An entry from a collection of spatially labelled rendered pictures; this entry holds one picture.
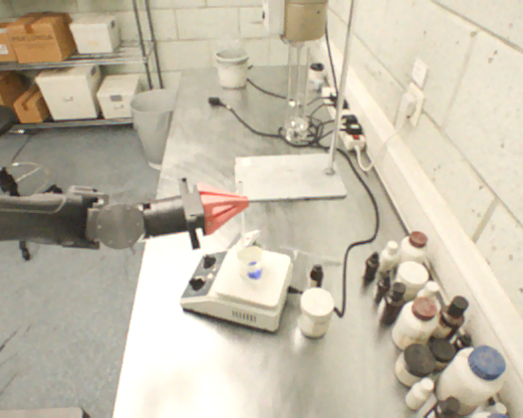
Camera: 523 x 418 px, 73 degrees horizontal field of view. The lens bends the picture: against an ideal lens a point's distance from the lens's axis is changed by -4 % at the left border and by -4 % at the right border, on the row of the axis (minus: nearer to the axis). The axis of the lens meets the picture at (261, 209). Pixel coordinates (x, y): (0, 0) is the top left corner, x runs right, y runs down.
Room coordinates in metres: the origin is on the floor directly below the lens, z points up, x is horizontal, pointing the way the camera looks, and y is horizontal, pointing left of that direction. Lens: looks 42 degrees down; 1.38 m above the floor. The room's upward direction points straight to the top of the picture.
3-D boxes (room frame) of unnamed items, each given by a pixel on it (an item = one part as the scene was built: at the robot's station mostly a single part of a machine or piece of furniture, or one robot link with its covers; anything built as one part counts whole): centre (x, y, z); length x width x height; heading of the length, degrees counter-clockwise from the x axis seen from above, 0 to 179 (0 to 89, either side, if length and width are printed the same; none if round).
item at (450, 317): (0.34, -0.34, 0.80); 0.04 x 0.04 x 0.11
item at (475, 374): (0.23, -0.33, 0.81); 0.07 x 0.07 x 0.13
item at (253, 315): (0.43, 0.04, 0.79); 0.22 x 0.13 x 0.08; 74
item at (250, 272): (0.43, 0.02, 0.87); 0.06 x 0.05 x 0.08; 31
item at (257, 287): (0.42, 0.01, 0.83); 0.12 x 0.12 x 0.01; 74
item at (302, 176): (0.83, -0.08, 0.76); 0.30 x 0.20 x 0.01; 95
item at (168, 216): (0.40, 0.13, 1.01); 0.10 x 0.07 x 0.07; 17
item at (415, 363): (0.27, -0.26, 0.78); 0.05 x 0.05 x 0.06
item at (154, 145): (2.02, 0.62, 0.21); 0.33 x 0.33 x 0.42
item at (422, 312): (0.33, -0.28, 0.80); 0.06 x 0.06 x 0.11
